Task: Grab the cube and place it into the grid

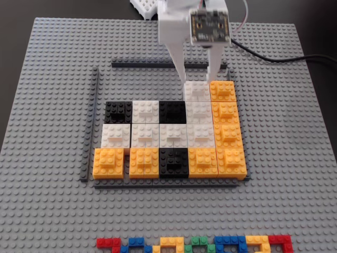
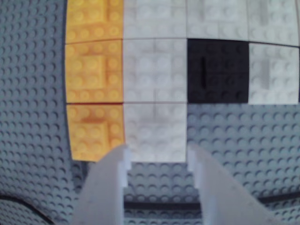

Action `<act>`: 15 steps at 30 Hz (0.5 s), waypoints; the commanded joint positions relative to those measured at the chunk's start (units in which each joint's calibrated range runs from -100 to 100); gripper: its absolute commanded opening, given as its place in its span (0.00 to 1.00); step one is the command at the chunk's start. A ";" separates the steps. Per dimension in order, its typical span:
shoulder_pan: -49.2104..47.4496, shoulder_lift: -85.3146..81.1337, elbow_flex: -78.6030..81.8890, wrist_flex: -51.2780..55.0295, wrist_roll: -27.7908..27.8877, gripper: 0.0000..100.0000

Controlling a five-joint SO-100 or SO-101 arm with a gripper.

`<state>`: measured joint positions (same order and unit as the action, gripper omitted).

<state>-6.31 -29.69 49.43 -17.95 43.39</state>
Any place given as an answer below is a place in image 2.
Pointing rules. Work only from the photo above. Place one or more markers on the black lego cube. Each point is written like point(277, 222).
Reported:
point(218, 70)

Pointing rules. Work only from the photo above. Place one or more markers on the long dark grey lego strip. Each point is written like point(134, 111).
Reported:
point(161, 205)

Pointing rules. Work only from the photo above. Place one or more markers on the grey studded lego baseplate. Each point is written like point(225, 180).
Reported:
point(246, 140)

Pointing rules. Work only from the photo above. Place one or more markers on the white lego cube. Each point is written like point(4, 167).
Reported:
point(274, 75)
point(216, 18)
point(274, 21)
point(155, 131)
point(154, 18)
point(154, 70)

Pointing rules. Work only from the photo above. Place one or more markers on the yellow lego cube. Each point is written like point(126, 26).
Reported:
point(91, 131)
point(93, 72)
point(93, 18)

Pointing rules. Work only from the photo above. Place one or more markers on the short dark grey lego strip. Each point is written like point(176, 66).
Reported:
point(79, 175)

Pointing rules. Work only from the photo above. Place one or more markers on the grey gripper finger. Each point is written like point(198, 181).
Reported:
point(220, 194)
point(103, 192)

